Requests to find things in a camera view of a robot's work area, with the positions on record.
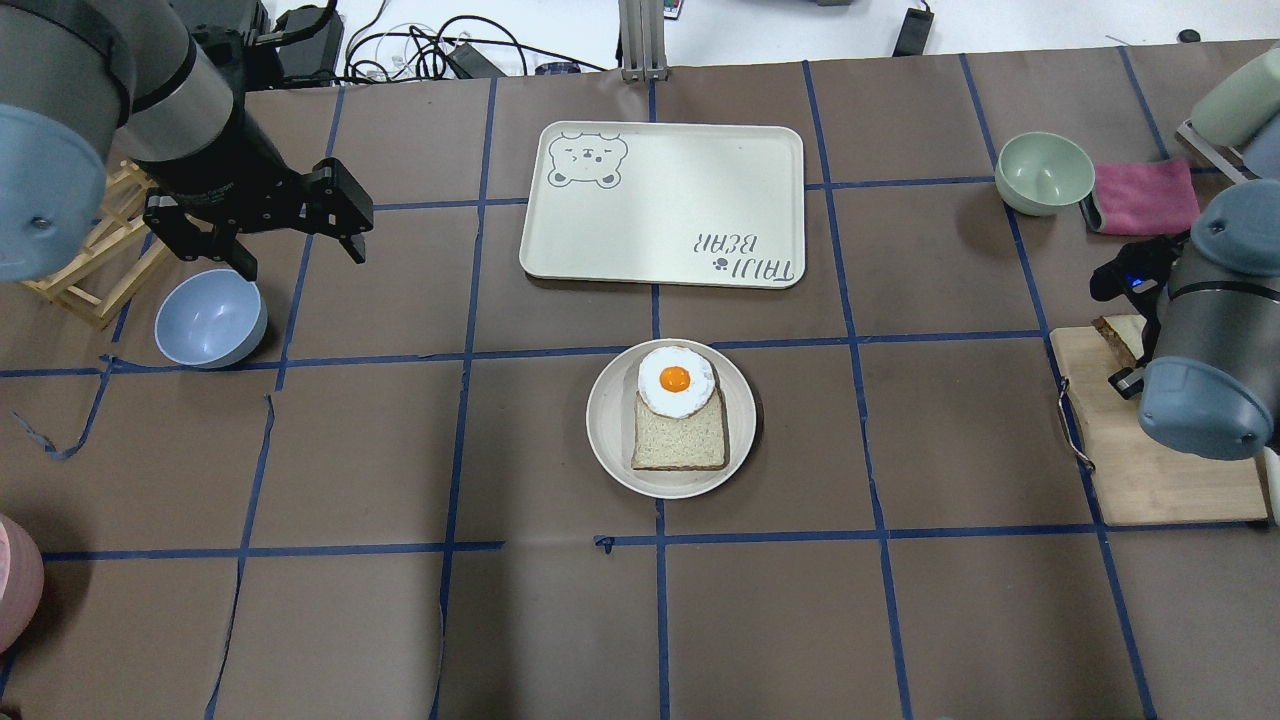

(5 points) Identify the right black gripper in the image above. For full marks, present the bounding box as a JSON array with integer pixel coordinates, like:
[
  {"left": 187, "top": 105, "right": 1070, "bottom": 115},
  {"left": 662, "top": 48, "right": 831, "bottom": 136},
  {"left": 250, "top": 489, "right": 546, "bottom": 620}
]
[{"left": 1088, "top": 236, "right": 1187, "bottom": 302}]

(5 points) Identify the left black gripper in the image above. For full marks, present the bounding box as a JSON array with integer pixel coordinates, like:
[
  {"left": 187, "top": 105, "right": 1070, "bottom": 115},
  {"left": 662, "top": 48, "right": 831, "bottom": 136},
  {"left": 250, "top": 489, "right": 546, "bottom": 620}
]
[{"left": 143, "top": 158, "right": 374, "bottom": 282}]

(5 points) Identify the cream round plate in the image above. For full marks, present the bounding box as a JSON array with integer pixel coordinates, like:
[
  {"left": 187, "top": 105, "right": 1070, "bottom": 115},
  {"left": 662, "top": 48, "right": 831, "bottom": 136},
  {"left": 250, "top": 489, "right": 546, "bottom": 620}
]
[{"left": 585, "top": 338, "right": 759, "bottom": 500}]

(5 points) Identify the bread slice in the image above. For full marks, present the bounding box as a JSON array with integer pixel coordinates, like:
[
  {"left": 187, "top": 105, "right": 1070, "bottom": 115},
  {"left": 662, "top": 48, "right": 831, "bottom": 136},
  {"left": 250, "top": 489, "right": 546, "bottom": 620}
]
[
  {"left": 1091, "top": 314, "right": 1146, "bottom": 368},
  {"left": 630, "top": 389, "right": 730, "bottom": 471}
]

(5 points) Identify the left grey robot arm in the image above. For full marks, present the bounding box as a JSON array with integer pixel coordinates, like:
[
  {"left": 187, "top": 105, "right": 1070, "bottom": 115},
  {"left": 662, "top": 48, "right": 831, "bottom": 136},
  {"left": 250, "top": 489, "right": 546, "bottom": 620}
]
[{"left": 1, "top": 1, "right": 374, "bottom": 282}]

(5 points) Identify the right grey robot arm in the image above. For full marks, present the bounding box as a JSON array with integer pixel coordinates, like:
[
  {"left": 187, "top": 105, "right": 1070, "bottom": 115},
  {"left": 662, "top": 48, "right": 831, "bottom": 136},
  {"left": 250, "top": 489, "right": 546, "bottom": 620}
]
[{"left": 1089, "top": 179, "right": 1279, "bottom": 461}]

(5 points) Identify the pink folded cloth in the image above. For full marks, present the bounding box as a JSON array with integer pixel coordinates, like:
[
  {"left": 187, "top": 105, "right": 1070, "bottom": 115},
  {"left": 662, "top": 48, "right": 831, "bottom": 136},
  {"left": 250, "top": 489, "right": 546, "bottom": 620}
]
[{"left": 1080, "top": 158, "right": 1201, "bottom": 237}]

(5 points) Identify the blue bowl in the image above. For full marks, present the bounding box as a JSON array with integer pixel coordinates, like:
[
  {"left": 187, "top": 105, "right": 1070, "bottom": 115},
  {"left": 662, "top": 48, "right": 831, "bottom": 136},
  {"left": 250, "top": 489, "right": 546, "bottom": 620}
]
[{"left": 154, "top": 269, "right": 269, "bottom": 369}]

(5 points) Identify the green bowl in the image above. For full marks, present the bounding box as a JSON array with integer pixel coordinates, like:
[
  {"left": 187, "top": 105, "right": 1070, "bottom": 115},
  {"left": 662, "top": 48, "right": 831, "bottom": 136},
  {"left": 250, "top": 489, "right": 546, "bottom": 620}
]
[{"left": 995, "top": 132, "right": 1096, "bottom": 217}]

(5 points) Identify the wooden cup rack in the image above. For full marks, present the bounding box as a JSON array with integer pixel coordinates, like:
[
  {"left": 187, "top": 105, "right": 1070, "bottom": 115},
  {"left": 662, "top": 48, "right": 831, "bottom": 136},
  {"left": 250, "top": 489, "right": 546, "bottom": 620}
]
[{"left": 20, "top": 160, "right": 173, "bottom": 331}]

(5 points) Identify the green cup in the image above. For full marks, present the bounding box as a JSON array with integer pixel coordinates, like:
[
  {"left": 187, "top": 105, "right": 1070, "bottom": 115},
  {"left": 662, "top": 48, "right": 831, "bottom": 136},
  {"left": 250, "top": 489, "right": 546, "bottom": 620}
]
[{"left": 1189, "top": 47, "right": 1279, "bottom": 146}]

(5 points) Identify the wooden cutting board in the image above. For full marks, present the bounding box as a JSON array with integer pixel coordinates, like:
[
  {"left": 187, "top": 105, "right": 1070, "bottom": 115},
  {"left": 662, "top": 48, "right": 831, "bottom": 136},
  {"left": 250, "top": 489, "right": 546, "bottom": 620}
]
[{"left": 1050, "top": 327, "right": 1268, "bottom": 527}]

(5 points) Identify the black power adapter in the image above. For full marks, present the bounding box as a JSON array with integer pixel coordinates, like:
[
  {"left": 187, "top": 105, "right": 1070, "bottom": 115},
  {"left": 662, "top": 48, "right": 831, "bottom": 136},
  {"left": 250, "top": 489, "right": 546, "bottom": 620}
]
[{"left": 444, "top": 42, "right": 507, "bottom": 79}]

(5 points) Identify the cream bear serving tray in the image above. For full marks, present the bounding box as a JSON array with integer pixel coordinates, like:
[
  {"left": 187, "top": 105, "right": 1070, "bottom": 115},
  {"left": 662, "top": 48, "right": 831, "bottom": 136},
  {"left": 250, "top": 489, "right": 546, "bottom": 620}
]
[{"left": 518, "top": 120, "right": 806, "bottom": 290}]

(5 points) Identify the fried egg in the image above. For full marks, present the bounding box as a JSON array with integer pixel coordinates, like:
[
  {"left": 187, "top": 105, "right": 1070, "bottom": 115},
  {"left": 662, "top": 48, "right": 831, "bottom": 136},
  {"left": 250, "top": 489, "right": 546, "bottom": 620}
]
[{"left": 637, "top": 345, "right": 718, "bottom": 419}]

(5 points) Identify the pink bowl with ice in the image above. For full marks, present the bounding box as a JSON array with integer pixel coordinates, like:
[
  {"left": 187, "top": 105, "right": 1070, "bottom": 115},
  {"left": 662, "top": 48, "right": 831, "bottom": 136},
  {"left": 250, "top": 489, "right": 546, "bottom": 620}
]
[{"left": 1, "top": 515, "right": 45, "bottom": 653}]

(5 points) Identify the aluminium frame post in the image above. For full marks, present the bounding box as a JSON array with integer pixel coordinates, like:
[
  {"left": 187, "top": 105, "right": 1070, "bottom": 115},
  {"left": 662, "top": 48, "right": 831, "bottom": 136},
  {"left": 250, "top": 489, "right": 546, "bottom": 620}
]
[{"left": 618, "top": 0, "right": 669, "bottom": 85}]

